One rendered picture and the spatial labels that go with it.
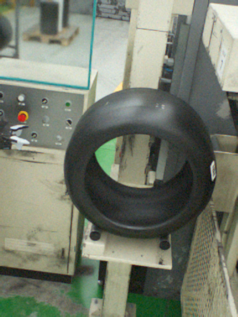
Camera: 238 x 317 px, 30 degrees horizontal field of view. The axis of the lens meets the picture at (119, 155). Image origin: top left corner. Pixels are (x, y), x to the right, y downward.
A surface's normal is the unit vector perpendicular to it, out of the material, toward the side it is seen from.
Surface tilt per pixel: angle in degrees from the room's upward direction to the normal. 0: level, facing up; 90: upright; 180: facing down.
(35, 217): 91
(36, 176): 90
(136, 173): 90
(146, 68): 90
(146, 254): 0
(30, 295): 0
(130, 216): 2
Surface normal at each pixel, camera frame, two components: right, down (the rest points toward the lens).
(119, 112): -0.23, -0.34
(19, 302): 0.11, -0.89
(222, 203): -0.07, 0.45
